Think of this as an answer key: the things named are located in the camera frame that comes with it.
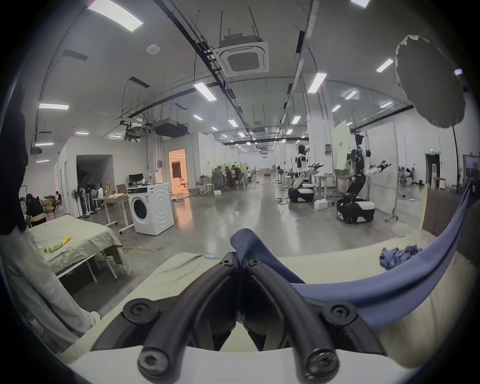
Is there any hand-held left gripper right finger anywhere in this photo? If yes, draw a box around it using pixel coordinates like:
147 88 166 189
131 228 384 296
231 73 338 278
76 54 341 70
240 257 387 380

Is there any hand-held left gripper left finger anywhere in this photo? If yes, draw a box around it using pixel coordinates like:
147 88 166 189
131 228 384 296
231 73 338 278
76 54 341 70
92 252 241 378

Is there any blue garment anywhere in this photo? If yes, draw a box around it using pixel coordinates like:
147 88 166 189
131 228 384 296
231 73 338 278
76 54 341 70
229 179 477 331

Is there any white washing machine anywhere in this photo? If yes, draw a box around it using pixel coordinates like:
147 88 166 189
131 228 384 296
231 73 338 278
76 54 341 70
127 182 175 236

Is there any black and white wheeled robot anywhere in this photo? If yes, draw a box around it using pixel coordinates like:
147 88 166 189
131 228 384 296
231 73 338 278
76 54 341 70
336 132 392 225
287 143 316 204

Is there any bunched blue cloth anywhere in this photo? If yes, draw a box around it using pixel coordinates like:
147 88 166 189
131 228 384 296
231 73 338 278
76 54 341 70
379 245 422 270

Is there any wooden table with monitor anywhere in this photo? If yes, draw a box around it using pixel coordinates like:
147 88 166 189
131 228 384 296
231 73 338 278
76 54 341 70
93 173 133 234

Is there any group of people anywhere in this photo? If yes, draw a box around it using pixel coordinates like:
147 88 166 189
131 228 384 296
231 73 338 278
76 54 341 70
211 164 249 193

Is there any bed with pale green sheet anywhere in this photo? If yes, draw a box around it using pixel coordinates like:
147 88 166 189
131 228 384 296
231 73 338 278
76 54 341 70
28 215 131 283

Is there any bed with beige sheet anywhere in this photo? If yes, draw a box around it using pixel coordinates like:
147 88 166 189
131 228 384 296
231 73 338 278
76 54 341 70
60 229 478 376

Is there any brown headboard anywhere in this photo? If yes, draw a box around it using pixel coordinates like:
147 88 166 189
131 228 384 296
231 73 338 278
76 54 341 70
422 185 470 238

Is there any photo umbrella on stand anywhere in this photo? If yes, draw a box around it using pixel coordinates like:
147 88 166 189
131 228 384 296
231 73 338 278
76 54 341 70
395 34 467 194

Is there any yellow cable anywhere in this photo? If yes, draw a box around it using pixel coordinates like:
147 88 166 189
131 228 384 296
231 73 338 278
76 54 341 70
120 242 170 260

